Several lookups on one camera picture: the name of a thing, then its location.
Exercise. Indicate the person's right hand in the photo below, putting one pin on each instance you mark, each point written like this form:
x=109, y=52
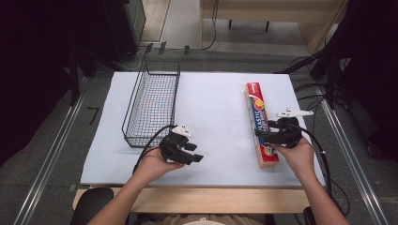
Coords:
x=300, y=159

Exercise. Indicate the black stand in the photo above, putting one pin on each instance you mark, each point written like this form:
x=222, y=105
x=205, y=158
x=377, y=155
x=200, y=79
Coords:
x=75, y=75
x=328, y=68

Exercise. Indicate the metal floor rail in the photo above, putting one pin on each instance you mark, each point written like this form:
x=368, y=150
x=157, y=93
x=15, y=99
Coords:
x=352, y=156
x=47, y=162

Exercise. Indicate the dark cabinet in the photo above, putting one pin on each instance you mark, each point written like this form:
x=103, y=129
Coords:
x=131, y=25

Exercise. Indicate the light wooden desk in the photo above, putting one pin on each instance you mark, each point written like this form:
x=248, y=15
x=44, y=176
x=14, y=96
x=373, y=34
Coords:
x=269, y=7

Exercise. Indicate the wooden table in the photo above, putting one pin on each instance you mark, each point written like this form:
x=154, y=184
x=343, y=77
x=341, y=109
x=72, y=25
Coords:
x=219, y=200

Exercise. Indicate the white foam board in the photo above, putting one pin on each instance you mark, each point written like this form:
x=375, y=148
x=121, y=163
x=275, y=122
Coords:
x=212, y=125

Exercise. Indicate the black chair armrest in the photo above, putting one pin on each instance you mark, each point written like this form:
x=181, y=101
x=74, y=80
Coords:
x=309, y=216
x=92, y=204

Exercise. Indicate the red plastic wrap box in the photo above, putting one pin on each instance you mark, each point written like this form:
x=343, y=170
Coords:
x=257, y=104

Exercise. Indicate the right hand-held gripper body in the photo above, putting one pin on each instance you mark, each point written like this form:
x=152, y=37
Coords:
x=289, y=132

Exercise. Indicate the person's left hand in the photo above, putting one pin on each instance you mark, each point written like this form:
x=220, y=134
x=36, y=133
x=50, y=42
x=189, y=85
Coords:
x=151, y=167

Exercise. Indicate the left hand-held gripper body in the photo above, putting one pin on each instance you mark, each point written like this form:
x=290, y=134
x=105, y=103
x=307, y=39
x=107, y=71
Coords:
x=170, y=144

